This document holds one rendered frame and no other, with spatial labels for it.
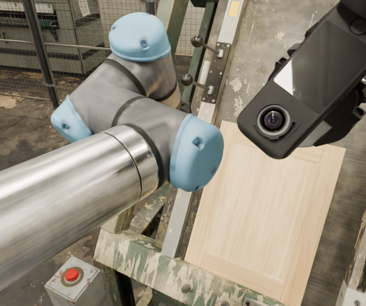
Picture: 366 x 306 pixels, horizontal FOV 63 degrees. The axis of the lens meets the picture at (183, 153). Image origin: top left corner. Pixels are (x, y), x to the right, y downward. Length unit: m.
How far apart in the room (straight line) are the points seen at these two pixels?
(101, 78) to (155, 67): 0.07
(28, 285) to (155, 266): 1.32
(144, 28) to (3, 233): 0.29
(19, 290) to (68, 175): 2.05
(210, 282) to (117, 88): 0.77
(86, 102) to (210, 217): 0.71
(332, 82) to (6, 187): 0.23
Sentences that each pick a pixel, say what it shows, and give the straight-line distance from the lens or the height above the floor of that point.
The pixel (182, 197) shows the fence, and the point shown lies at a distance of 1.00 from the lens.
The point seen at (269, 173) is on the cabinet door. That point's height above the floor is 1.18.
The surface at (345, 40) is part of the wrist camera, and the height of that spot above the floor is 1.71.
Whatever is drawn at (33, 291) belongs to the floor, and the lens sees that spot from 2.23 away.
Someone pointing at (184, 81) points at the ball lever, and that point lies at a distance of 0.91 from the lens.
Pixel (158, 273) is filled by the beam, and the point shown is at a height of 0.86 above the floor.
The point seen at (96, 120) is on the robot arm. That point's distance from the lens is 0.36.
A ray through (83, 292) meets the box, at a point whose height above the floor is 0.92.
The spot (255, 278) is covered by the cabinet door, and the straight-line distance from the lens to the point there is 1.02.
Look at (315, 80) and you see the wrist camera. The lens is 0.23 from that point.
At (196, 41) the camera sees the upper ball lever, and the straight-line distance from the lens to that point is 0.94.
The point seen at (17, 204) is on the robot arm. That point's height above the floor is 1.63.
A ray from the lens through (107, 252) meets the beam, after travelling 1.16.
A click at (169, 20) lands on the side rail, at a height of 1.54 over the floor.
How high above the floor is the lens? 1.76
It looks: 35 degrees down
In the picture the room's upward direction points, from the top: straight up
